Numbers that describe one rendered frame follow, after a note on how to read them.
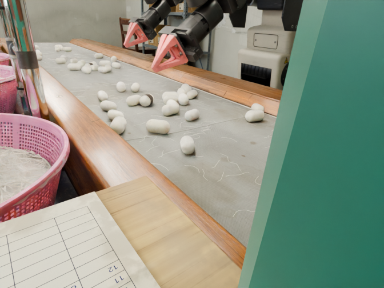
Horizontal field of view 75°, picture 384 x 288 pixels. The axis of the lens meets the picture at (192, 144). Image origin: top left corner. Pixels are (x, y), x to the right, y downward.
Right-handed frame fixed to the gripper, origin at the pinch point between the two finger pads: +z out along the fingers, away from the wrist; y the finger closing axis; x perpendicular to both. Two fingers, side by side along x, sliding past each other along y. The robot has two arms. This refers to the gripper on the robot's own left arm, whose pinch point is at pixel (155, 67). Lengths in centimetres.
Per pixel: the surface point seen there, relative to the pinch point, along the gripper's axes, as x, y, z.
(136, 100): -0.5, 5.1, 8.7
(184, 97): 4.1, 9.4, 1.8
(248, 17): 115, -157, -170
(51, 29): 57, -481, -40
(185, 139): -3.1, 25.8, 10.7
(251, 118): 7.5, 23.2, -1.4
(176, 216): -11.0, 38.7, 17.4
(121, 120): -5.9, 15.7, 14.2
